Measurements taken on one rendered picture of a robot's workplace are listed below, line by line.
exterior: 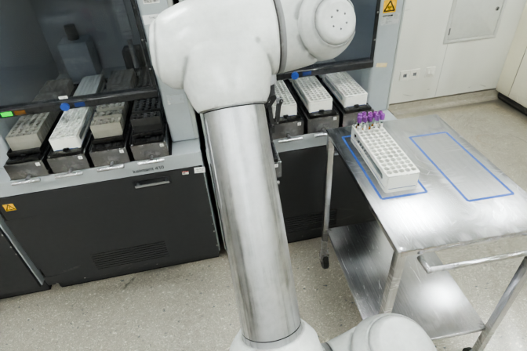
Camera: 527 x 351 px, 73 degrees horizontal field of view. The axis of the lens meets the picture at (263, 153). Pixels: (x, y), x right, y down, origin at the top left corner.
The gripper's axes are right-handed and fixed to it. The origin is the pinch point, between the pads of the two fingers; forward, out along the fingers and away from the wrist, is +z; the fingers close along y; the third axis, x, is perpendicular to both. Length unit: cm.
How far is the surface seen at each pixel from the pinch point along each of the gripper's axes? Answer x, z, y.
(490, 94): -130, 81, -221
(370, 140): 19.4, -3.5, -31.4
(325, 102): -14.8, -1.1, -27.9
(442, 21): -131, 12, -159
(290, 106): -14.8, -1.4, -13.0
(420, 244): 58, 2, -28
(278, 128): -11.2, 5.8, -6.9
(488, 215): 54, 2, -50
